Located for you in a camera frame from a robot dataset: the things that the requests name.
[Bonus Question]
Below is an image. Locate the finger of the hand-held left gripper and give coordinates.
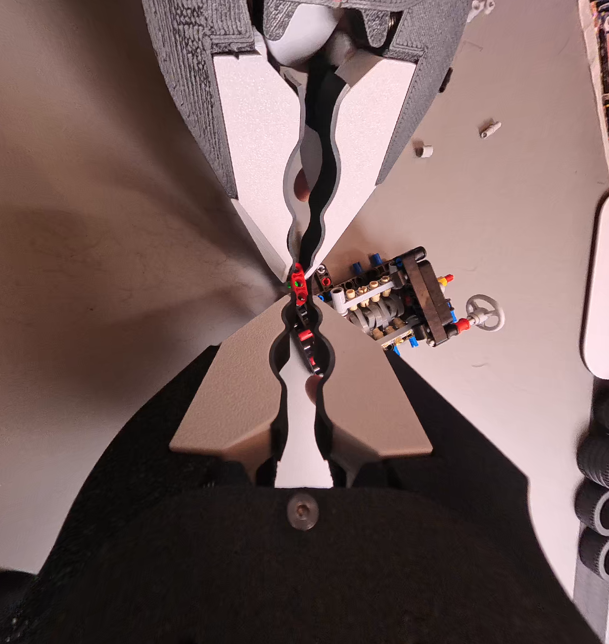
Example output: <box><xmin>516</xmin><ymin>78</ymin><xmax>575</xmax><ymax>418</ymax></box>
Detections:
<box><xmin>212</xmin><ymin>52</ymin><xmax>306</xmax><ymax>281</ymax></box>
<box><xmin>302</xmin><ymin>49</ymin><xmax>419</xmax><ymax>277</ymax></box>

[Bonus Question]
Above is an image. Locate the lego car chassis assembly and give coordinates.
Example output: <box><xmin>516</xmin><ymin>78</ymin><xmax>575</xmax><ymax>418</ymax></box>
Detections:
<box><xmin>287</xmin><ymin>247</ymin><xmax>506</xmax><ymax>378</ymax></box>

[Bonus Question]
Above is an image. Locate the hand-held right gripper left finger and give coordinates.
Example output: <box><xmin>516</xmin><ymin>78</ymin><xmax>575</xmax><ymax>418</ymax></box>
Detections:
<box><xmin>169</xmin><ymin>294</ymin><xmax>291</xmax><ymax>479</ymax></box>

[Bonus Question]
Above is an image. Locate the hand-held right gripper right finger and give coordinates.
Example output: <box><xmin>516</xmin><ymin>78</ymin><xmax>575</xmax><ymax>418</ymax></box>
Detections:
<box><xmin>310</xmin><ymin>297</ymin><xmax>434</xmax><ymax>481</ymax></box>

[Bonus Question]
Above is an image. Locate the red lego beam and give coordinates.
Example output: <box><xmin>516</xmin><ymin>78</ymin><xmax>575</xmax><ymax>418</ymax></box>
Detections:
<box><xmin>290</xmin><ymin>263</ymin><xmax>309</xmax><ymax>307</ymax></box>

